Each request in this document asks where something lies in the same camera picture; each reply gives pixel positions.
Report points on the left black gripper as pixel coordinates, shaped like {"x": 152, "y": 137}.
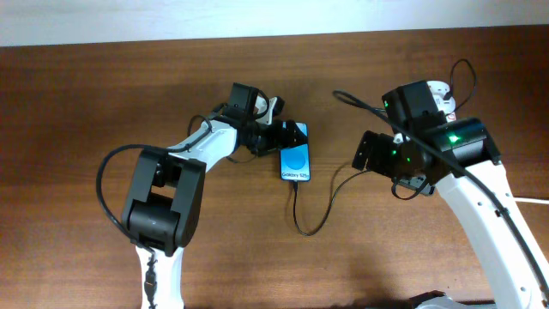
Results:
{"x": 277, "y": 143}

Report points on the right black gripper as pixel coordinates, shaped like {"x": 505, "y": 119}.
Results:
{"x": 369, "y": 150}

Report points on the blue Galaxy smartphone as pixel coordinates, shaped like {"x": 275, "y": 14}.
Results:
{"x": 295, "y": 163}

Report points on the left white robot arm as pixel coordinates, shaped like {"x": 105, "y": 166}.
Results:
{"x": 164, "y": 201}

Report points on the white power strip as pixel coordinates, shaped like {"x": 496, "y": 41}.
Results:
{"x": 445, "y": 102}

